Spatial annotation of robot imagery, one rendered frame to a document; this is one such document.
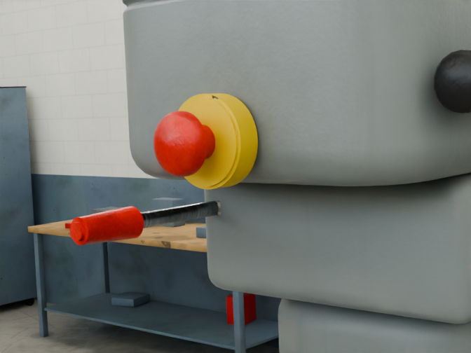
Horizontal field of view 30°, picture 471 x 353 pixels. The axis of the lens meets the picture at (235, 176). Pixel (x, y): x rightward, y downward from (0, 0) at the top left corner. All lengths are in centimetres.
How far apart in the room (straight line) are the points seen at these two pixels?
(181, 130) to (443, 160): 16
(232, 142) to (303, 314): 22
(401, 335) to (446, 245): 10
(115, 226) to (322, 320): 19
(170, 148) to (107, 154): 700
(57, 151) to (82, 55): 93
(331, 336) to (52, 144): 747
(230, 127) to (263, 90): 3
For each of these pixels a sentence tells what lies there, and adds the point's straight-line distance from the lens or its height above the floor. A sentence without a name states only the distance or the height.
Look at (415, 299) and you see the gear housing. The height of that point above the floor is 165.
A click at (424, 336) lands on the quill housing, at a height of 161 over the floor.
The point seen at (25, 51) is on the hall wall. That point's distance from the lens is 839.
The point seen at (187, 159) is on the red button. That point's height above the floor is 175.
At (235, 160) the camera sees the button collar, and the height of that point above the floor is 175.
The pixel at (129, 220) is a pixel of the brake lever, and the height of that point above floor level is 170.
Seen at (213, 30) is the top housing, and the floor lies 183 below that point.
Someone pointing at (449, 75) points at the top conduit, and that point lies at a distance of 50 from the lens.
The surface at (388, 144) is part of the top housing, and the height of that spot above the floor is 176.
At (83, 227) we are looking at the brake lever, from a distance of 61.
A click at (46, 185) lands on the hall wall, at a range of 822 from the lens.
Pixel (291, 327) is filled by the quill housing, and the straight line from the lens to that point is 72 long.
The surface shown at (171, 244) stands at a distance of 586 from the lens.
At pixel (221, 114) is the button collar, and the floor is 178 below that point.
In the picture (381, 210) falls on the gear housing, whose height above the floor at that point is 171.
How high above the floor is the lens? 178
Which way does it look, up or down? 5 degrees down
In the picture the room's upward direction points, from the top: 2 degrees counter-clockwise
